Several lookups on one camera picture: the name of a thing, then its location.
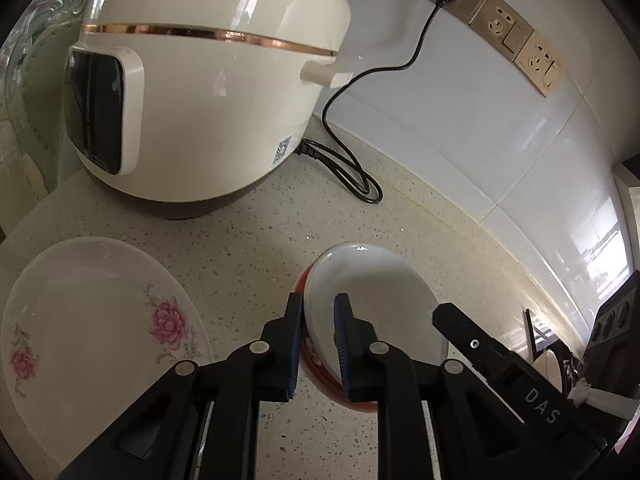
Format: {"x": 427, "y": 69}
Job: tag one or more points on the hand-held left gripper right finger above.
{"x": 342, "y": 355}

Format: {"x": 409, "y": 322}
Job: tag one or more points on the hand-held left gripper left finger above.
{"x": 295, "y": 355}

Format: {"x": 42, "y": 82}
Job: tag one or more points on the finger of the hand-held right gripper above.
{"x": 465, "y": 332}

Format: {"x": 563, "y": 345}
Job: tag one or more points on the black dish rack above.
{"x": 537, "y": 327}

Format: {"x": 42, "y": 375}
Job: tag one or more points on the red bowl with white inside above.
{"x": 380, "y": 290}

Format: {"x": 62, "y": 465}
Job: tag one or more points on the white plate with pink flowers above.
{"x": 90, "y": 330}

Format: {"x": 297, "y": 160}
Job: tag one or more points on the small white bowl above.
{"x": 547, "y": 367}

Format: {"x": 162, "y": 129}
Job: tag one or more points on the white cloth strip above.
{"x": 600, "y": 400}

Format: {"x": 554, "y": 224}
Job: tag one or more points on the black holder with round holes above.
{"x": 612, "y": 320}

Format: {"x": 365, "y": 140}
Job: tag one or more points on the cream electric rice cooker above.
{"x": 210, "y": 100}

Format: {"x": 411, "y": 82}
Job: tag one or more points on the patterned glass container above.
{"x": 30, "y": 85}

